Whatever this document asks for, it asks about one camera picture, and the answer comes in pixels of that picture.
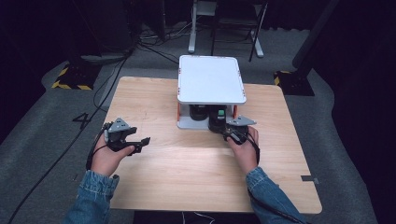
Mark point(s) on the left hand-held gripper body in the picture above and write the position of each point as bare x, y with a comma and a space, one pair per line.
117, 133

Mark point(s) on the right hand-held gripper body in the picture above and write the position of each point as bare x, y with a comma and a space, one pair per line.
239, 129

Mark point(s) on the black and teal child sandal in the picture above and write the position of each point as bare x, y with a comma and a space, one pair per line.
198, 112
218, 119

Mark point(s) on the white two-tier shelf rack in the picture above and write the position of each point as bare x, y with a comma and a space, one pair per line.
210, 79

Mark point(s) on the person's right hand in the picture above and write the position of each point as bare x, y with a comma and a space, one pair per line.
244, 155

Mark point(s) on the person's left hand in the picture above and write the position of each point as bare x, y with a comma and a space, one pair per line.
107, 160

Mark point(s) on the yellow-black striped stand base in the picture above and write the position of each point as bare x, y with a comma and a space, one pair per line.
76, 77
294, 84

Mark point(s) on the grey tape strip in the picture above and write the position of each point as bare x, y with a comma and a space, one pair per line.
309, 179

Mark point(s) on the black folding chair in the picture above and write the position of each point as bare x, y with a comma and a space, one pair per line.
239, 21

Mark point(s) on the black slanted pole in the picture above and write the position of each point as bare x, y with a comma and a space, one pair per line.
314, 34

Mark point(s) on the white metal stand frame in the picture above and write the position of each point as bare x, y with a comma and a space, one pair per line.
192, 34

